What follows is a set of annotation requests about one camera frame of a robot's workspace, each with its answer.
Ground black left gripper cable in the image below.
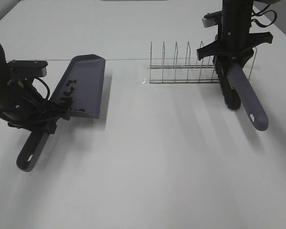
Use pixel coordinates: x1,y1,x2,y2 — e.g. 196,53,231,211
31,77,51,103

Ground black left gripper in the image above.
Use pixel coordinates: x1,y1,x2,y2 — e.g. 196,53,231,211
0,44,71,134

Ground metal wire rack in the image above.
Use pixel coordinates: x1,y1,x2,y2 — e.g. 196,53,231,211
148,40,257,84

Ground pile of coffee beans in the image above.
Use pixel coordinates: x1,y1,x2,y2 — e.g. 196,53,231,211
59,79,85,112

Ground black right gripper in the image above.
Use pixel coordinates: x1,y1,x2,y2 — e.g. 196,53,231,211
197,0,273,68

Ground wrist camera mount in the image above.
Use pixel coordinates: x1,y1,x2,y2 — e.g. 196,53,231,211
8,60,48,78
202,11,222,28

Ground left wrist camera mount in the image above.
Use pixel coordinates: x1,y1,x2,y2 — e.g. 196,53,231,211
8,60,48,78

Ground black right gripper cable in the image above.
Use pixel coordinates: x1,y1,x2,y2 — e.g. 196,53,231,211
250,2,277,28

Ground grey plastic dustpan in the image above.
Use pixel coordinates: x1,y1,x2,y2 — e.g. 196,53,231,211
16,54,106,172

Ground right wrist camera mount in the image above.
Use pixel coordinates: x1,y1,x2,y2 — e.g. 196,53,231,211
202,11,222,28

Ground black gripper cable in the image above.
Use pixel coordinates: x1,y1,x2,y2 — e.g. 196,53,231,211
31,77,51,103
250,2,277,28

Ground grey brush black bristles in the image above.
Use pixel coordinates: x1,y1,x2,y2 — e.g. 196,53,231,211
214,57,269,131

